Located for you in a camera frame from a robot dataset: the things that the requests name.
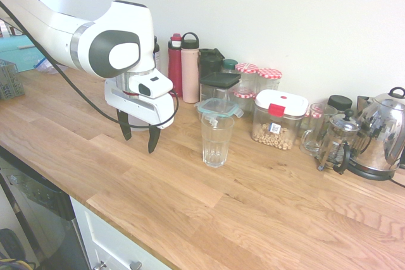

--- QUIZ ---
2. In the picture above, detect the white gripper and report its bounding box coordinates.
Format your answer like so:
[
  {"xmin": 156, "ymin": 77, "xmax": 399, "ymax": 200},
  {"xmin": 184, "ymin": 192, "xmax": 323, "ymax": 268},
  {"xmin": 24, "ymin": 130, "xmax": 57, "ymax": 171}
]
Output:
[{"xmin": 104, "ymin": 78, "xmax": 176, "ymax": 154}]

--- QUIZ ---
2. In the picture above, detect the red water bottle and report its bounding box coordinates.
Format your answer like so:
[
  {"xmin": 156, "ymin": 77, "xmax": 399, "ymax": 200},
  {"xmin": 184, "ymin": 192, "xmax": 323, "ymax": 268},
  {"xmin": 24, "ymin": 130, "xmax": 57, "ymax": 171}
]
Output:
[{"xmin": 167, "ymin": 33, "xmax": 184, "ymax": 98}]

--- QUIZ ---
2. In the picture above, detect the pink bottle with black lid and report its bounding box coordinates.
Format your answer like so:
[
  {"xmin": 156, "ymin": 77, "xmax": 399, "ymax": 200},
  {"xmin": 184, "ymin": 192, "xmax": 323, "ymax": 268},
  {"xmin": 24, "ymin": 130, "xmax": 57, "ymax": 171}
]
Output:
[{"xmin": 180, "ymin": 32, "xmax": 201, "ymax": 104}]

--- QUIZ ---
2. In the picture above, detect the clear drinking glass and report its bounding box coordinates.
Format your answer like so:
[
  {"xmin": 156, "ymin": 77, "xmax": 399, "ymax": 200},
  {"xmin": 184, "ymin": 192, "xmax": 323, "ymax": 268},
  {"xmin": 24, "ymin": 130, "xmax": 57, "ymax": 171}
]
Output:
[{"xmin": 201, "ymin": 114, "xmax": 235, "ymax": 169}]

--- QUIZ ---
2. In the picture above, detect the dark brown bottle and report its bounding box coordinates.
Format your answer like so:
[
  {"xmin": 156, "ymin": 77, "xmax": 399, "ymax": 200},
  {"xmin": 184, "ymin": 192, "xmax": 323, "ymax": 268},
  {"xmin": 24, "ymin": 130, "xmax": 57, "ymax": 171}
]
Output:
[{"xmin": 153, "ymin": 35, "xmax": 161, "ymax": 72}]

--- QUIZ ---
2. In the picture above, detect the glass container teal clip lid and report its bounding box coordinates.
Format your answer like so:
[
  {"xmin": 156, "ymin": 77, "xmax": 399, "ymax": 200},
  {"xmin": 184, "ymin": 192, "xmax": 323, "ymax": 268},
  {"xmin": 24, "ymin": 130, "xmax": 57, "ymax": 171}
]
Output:
[{"xmin": 197, "ymin": 97, "xmax": 245, "ymax": 123}]

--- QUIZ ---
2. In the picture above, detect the clear canister black square lid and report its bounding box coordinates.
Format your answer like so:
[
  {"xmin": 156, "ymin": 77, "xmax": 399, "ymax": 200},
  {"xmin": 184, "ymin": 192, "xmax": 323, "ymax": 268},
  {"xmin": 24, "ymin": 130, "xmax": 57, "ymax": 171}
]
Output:
[{"xmin": 199, "ymin": 71, "xmax": 242, "ymax": 106}]

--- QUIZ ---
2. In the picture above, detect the black shaker bottle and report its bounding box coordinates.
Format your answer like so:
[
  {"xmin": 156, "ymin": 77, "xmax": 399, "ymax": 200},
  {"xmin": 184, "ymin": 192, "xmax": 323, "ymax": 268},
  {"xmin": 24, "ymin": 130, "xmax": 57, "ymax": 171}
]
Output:
[{"xmin": 197, "ymin": 47, "xmax": 226, "ymax": 82}]

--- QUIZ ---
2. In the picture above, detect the small jar red gingham lid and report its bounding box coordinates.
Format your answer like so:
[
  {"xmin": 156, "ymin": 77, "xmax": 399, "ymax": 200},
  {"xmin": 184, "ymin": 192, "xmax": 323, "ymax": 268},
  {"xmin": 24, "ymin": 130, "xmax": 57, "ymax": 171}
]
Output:
[{"xmin": 233, "ymin": 89, "xmax": 257, "ymax": 113}]

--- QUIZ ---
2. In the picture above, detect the glass jar with green lid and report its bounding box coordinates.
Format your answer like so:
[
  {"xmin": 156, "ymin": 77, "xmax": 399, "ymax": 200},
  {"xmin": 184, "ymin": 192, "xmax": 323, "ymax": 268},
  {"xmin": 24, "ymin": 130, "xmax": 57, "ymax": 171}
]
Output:
[{"xmin": 221, "ymin": 58, "xmax": 239, "ymax": 75}]

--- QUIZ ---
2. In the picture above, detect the clear plastic bag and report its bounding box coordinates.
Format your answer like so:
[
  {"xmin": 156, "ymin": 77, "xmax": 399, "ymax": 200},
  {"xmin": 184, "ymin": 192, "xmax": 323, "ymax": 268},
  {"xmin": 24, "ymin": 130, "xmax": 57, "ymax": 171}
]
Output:
[{"xmin": 32, "ymin": 57, "xmax": 68, "ymax": 76}]

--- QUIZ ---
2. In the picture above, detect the white cabinet drawer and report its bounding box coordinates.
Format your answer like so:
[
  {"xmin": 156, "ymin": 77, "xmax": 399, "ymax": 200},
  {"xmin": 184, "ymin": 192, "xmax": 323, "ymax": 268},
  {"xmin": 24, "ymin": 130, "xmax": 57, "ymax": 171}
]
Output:
[{"xmin": 69, "ymin": 196, "xmax": 173, "ymax": 270}]

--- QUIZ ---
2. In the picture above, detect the tall jar red gingham lid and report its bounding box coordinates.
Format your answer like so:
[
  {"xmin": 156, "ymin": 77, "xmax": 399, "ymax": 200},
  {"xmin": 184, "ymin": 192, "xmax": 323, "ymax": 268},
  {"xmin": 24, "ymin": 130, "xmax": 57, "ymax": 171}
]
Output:
[
  {"xmin": 234, "ymin": 62, "xmax": 259, "ymax": 93},
  {"xmin": 256, "ymin": 67, "xmax": 284, "ymax": 94}
]

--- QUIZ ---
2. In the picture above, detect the stainless steel dishwasher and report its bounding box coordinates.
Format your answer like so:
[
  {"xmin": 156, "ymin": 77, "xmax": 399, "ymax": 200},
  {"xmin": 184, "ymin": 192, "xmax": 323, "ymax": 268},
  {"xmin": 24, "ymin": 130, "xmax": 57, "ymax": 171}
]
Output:
[{"xmin": 0, "ymin": 148, "xmax": 92, "ymax": 270}]

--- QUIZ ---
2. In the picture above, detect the cereal container white red lid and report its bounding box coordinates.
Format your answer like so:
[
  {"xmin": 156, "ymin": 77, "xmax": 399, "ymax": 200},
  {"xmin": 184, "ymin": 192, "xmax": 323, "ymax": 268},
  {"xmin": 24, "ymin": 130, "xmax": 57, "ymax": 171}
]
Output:
[{"xmin": 251, "ymin": 89, "xmax": 309, "ymax": 152}]

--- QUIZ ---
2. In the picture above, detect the grey plastic cutlery basket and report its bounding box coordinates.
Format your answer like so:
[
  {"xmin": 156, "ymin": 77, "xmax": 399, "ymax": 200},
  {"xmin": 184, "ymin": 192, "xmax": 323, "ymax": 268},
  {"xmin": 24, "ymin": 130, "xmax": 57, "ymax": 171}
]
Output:
[{"xmin": 0, "ymin": 58, "xmax": 26, "ymax": 101}]

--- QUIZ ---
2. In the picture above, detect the teal mat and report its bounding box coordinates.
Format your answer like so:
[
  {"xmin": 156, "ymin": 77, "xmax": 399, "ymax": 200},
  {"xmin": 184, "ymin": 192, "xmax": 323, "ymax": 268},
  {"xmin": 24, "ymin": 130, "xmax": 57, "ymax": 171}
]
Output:
[{"xmin": 0, "ymin": 35, "xmax": 49, "ymax": 73}]

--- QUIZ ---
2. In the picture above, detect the clear glass mug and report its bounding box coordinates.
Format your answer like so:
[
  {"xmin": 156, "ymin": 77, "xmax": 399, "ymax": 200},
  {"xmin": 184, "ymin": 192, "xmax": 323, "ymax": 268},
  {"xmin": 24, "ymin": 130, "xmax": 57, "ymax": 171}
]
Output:
[{"xmin": 299, "ymin": 102, "xmax": 339, "ymax": 157}]

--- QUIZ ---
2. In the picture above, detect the glass French press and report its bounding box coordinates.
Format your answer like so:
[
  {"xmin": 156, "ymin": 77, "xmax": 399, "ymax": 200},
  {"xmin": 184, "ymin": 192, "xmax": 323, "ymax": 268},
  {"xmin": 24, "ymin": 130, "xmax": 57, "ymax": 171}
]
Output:
[{"xmin": 317, "ymin": 108, "xmax": 362, "ymax": 175}]

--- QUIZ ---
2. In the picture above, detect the jar with black lid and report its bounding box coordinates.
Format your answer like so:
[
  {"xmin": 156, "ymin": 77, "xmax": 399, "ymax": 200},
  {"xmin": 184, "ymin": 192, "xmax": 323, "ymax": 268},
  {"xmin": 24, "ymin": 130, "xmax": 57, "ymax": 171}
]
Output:
[{"xmin": 327, "ymin": 94, "xmax": 354, "ymax": 114}]

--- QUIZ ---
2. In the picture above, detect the stainless steel electric kettle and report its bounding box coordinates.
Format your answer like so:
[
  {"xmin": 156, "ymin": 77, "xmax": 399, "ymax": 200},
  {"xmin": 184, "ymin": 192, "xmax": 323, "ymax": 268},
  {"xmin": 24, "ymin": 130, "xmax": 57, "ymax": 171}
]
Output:
[{"xmin": 346, "ymin": 86, "xmax": 405, "ymax": 182}]

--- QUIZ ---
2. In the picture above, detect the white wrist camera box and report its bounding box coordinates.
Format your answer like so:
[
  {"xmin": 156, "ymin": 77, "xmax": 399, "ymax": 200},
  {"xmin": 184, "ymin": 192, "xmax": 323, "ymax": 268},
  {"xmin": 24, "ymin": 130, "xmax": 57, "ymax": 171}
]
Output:
[{"xmin": 127, "ymin": 73, "xmax": 175, "ymax": 100}]

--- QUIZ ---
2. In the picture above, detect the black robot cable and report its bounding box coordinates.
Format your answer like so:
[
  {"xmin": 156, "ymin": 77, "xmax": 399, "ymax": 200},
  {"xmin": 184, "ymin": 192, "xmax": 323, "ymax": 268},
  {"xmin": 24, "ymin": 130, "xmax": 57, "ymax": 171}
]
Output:
[{"xmin": 0, "ymin": 0, "xmax": 180, "ymax": 126}]

